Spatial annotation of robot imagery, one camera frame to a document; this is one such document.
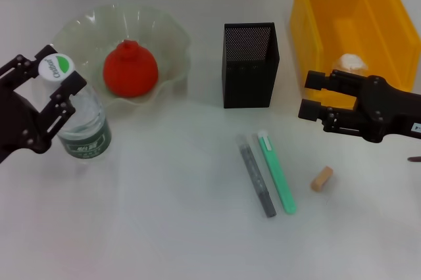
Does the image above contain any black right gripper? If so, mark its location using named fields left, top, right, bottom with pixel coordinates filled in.
left=297, top=69, right=421, bottom=145

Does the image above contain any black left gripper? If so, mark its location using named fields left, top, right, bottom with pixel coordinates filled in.
left=0, top=44, right=88, bottom=163

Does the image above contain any white paper ball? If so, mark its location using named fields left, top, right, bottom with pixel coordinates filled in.
left=332, top=53, right=368, bottom=74

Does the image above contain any clear bottle with green label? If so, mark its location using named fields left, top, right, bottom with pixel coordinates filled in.
left=37, top=53, right=112, bottom=167

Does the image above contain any small wooden block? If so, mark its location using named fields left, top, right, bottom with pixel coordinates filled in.
left=309, top=166, right=334, bottom=193

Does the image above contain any mint green pen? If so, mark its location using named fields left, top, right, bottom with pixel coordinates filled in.
left=252, top=130, right=298, bottom=216

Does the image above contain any red pomegranate toy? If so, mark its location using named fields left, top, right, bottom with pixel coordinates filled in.
left=102, top=39, right=160, bottom=99

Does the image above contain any black mesh pen holder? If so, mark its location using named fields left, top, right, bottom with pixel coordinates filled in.
left=223, top=22, right=281, bottom=110

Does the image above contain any grey pen with clear cap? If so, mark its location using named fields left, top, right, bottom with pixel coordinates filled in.
left=235, top=133, right=278, bottom=219

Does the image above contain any clear green wavy glass plate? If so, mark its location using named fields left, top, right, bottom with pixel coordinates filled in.
left=49, top=3, right=193, bottom=108

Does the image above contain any yellow plastic bin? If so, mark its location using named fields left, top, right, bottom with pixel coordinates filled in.
left=289, top=0, right=421, bottom=112

